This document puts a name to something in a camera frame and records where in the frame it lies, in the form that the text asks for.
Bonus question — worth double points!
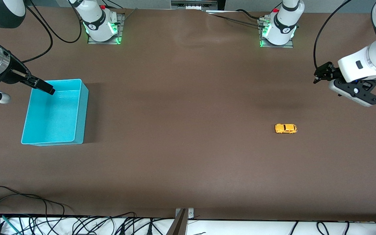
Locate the turquoise plastic bin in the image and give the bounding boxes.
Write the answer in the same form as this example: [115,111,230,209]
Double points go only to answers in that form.
[21,79,89,146]

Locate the yellow beetle toy car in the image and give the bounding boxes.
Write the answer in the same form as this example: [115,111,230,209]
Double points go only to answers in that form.
[275,123,298,134]

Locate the grey power strip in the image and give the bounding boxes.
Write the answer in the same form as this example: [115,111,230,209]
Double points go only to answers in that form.
[171,0,218,9]

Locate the grey metal bar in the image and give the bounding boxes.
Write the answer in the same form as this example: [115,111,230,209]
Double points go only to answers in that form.
[166,209,188,235]

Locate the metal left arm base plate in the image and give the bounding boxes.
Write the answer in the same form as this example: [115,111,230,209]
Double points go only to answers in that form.
[258,18,295,49]

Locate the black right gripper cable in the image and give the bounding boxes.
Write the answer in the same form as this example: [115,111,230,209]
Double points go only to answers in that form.
[22,0,53,63]

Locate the black right arm looping cable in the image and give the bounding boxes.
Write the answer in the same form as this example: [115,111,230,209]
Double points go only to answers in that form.
[28,0,82,43]

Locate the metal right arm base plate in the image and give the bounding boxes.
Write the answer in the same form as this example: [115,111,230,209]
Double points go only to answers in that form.
[87,13,124,45]

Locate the black cables at left base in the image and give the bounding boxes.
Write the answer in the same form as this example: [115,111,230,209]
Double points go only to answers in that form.
[206,8,265,28]

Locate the black looping floor cable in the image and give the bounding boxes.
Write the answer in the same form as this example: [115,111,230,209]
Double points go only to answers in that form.
[0,185,67,226]

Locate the black tangled cable bundle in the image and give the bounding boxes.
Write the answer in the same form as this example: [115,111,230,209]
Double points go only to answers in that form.
[67,211,175,235]

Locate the grey metal mounting bracket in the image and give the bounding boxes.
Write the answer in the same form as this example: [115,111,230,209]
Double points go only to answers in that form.
[175,208,195,220]

